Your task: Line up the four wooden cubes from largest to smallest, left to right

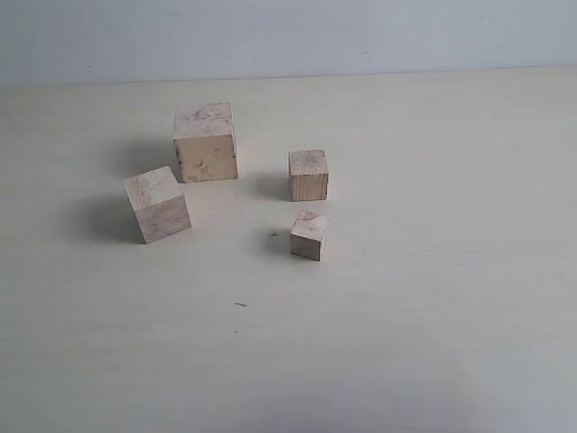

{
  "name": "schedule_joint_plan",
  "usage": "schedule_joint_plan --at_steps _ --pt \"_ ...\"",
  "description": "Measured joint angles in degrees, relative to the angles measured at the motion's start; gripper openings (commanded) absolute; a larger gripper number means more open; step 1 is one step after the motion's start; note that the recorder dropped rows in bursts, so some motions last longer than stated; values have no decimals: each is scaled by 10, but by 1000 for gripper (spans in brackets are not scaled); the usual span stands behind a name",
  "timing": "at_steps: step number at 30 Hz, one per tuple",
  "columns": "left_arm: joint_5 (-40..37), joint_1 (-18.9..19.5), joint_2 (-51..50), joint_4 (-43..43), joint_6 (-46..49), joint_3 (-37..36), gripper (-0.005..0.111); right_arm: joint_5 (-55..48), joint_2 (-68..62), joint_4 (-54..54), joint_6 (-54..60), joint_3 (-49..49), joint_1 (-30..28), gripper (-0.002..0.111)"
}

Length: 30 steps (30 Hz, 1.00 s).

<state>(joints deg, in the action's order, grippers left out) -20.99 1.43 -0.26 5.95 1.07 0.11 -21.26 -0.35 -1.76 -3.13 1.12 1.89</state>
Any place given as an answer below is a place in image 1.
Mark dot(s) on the third largest wooden cube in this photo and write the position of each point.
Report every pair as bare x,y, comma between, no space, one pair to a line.
308,175

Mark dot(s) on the second largest wooden cube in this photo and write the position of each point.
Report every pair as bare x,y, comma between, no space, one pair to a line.
158,203

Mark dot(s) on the smallest wooden cube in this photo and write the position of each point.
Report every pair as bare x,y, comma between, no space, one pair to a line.
308,234

